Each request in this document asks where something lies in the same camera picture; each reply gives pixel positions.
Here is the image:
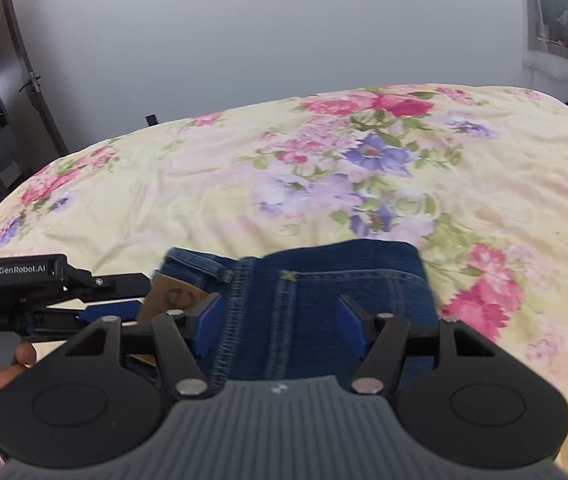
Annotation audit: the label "metal door handle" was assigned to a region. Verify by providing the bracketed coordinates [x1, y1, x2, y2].
[18, 72, 43, 94]

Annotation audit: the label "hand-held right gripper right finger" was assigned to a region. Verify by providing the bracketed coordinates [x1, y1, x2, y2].
[336, 295, 497, 395]

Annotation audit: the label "person's left hand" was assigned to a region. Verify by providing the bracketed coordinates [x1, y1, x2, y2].
[0, 340, 38, 431]

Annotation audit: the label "blue denim pants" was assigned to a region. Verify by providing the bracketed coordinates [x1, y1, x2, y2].
[136, 239, 440, 393]

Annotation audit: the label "yellow floral blanket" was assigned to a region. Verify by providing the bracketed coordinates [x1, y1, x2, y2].
[0, 82, 568, 480]

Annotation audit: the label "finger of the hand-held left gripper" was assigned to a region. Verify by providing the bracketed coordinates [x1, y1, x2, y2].
[33, 299, 146, 337]
[66, 272, 153, 307]

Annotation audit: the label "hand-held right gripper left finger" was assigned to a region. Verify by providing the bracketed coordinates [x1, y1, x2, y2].
[64, 294, 223, 401]

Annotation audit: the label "dark brown door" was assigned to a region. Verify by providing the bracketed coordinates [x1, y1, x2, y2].
[0, 0, 71, 211]

